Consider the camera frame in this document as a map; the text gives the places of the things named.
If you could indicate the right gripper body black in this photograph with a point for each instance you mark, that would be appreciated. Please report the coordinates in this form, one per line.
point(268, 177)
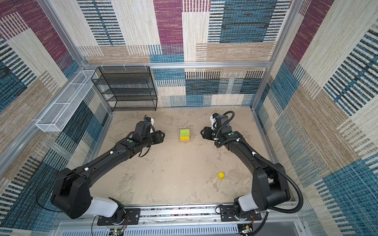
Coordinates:
point(210, 133)

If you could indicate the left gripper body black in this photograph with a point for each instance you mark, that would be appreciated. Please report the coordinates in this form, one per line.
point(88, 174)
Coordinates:
point(154, 138)

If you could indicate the yellow cylinder block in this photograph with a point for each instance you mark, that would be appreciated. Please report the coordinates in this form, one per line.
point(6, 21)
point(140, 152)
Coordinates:
point(221, 175)

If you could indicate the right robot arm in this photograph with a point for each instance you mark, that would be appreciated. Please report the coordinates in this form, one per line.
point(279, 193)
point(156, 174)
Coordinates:
point(270, 186)

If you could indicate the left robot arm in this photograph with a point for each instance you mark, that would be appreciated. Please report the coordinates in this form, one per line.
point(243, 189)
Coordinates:
point(71, 192)

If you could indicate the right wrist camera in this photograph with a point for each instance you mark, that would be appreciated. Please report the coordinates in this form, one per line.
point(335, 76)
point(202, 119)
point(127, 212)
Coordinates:
point(222, 122)

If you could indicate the black mesh wire shelf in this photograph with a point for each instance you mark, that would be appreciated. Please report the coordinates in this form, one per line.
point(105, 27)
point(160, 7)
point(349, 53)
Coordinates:
point(126, 88)

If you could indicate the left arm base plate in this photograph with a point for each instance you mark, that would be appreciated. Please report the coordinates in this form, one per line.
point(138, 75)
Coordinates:
point(130, 216)

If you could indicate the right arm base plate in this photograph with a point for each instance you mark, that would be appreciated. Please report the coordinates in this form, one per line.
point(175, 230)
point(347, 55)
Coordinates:
point(227, 214)

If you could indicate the aluminium front rail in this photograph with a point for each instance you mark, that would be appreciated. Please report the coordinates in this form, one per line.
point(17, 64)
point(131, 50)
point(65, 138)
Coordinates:
point(185, 220)

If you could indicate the white mesh wall basket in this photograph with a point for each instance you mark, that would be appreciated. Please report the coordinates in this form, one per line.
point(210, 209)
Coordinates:
point(65, 105)

